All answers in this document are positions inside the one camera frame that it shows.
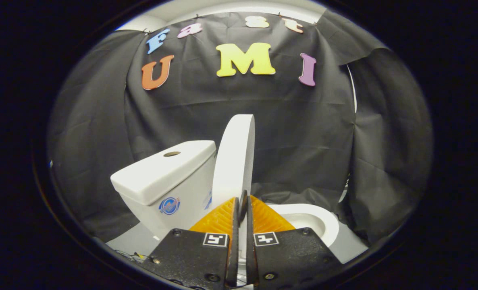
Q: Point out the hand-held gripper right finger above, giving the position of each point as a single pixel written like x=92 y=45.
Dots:
x=291 y=253

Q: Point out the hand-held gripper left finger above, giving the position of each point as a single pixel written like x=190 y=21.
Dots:
x=190 y=257

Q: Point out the white toilet lid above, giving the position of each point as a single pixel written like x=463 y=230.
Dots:
x=235 y=161

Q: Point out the white ceramic toilet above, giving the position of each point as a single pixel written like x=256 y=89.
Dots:
x=162 y=177

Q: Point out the black backdrop cloth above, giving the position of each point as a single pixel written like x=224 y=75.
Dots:
x=295 y=133

